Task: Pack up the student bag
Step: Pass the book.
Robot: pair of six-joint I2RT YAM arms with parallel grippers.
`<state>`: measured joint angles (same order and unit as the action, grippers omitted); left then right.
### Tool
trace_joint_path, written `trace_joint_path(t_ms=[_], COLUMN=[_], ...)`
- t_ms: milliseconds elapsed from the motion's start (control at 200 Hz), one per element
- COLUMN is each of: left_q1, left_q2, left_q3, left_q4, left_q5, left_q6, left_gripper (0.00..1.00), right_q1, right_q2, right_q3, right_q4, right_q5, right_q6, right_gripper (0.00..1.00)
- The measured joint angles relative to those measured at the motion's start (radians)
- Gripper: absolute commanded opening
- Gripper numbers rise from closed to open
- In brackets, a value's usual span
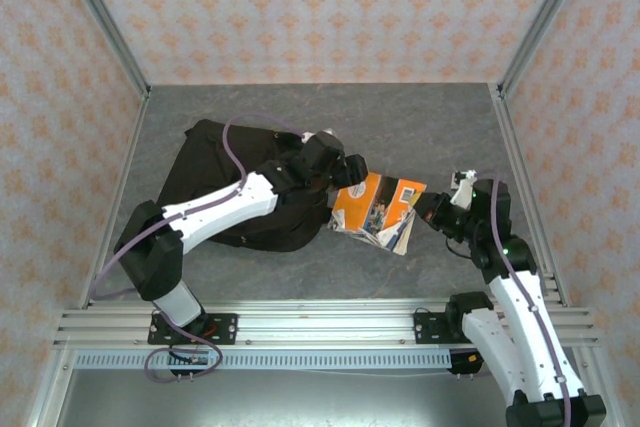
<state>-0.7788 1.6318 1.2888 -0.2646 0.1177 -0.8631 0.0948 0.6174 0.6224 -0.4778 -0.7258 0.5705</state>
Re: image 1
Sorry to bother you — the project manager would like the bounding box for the orange book with photo band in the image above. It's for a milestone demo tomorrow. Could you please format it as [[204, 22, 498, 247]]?
[[327, 171, 429, 256]]

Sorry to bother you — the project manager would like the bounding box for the black backpack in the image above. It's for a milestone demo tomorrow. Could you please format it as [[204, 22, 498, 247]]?
[[157, 118, 346, 253]]

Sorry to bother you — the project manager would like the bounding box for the black electronics box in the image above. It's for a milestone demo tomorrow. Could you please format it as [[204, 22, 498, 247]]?
[[448, 349, 484, 377]]

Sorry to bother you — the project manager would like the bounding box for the small circuit board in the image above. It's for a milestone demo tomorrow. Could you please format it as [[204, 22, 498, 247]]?
[[167, 350, 210, 367]]

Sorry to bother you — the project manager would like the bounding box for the metal sheet panel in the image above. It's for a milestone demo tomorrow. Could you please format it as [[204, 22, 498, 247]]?
[[54, 369, 596, 427]]

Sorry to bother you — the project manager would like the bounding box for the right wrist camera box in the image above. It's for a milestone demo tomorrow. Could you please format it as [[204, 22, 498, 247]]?
[[451, 169, 480, 207]]

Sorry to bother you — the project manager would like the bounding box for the aluminium table side rail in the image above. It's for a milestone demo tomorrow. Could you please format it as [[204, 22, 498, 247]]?
[[79, 91, 151, 306], [492, 84, 569, 308]]

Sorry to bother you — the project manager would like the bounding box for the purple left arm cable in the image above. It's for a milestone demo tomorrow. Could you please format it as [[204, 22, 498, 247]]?
[[91, 114, 307, 383]]

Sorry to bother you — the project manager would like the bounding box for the aluminium base rail beam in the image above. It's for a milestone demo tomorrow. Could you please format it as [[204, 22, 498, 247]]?
[[52, 299, 599, 348]]

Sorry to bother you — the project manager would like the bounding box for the aluminium frame leg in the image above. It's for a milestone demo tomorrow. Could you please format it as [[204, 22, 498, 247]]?
[[27, 349, 76, 427], [573, 346, 617, 427]]

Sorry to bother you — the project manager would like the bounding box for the slotted gray cable duct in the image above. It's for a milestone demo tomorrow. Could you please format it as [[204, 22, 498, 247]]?
[[74, 349, 454, 371]]

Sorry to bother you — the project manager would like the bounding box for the aluminium frame post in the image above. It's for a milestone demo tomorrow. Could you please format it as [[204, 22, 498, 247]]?
[[53, 0, 152, 101], [499, 0, 592, 98]]

